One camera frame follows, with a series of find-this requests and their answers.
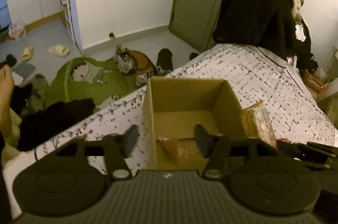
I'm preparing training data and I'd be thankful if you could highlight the clear snack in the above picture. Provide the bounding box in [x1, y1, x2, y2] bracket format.
[157, 137, 188, 162]

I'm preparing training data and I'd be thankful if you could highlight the orange snack pack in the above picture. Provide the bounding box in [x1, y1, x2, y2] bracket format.
[240, 100, 277, 148]

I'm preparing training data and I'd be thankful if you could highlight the brown cardboard box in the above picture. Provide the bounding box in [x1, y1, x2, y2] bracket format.
[143, 77, 246, 172]

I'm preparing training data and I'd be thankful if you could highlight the green cartoon floor rug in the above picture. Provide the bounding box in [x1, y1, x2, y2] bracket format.
[46, 57, 136, 107]

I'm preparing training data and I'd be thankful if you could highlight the black garment on floor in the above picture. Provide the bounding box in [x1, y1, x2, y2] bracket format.
[17, 98, 96, 151]

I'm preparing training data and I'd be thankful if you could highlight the grey white sneaker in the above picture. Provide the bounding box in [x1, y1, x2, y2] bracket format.
[113, 45, 135, 75]

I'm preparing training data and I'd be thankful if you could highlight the black shoe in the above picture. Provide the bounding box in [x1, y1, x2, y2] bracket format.
[156, 49, 173, 71]

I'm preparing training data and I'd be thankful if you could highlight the right beige slipper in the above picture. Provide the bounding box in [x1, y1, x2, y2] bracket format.
[48, 45, 70, 58]

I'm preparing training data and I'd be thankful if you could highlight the beige slipper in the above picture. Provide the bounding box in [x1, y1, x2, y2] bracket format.
[48, 45, 70, 58]
[22, 46, 34, 62]

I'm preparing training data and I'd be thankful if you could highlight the orange plastic basket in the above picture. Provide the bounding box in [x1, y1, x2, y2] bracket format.
[303, 70, 328, 100]

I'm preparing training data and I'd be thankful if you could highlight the bare foot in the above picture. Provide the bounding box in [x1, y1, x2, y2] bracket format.
[0, 65, 14, 138]

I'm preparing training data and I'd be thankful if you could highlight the left beige slipper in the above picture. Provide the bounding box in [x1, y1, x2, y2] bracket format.
[22, 46, 34, 62]

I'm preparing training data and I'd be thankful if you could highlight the black clothes pile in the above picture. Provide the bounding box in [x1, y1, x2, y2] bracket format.
[213, 0, 319, 73]

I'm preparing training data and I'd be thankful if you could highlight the red white plastic bag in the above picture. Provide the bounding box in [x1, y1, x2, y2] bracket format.
[9, 20, 26, 41]

